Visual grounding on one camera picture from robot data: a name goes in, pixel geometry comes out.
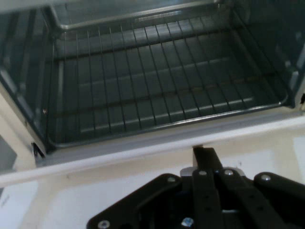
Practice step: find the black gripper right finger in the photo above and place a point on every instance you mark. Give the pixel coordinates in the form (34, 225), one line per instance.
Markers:
(269, 205)

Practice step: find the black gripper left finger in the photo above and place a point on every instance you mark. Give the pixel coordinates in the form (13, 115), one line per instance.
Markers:
(143, 205)

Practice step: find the cream toaster oven body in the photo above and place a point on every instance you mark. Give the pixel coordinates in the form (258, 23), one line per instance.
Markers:
(23, 59)

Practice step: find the metal oven baking tray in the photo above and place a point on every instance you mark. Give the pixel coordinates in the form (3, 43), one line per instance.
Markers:
(143, 14)

